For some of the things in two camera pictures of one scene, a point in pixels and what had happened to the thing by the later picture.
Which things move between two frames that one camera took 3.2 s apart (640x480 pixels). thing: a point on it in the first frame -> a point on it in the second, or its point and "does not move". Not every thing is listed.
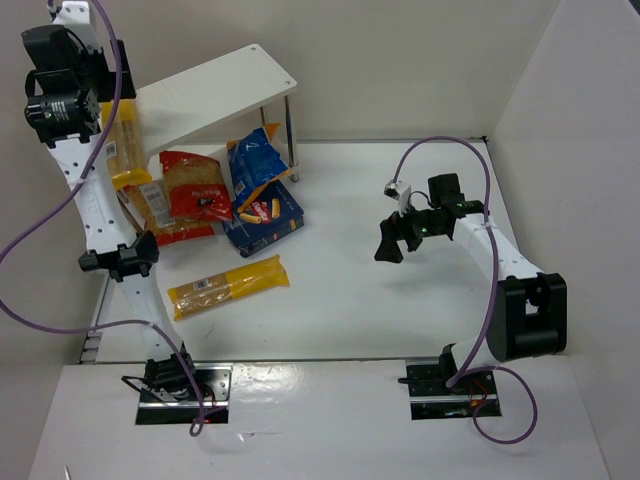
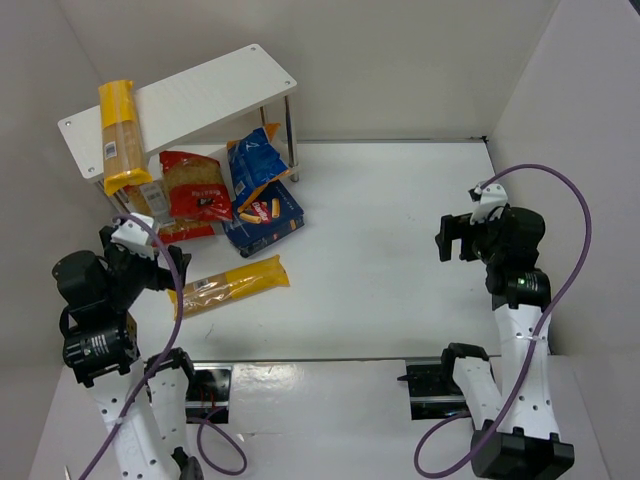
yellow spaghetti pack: x=124 y=143 does not move
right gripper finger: x=392 y=229 -> x=453 y=228
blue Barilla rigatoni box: x=270 y=214 does not move
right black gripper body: x=405 y=230 -> x=460 y=238
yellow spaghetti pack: x=238 y=283 does not move
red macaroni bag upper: x=196 y=186 does not move
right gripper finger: x=388 y=249 -> x=444 y=243
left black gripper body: x=122 y=80 -> x=167 y=273
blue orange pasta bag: x=254 y=164 does not move
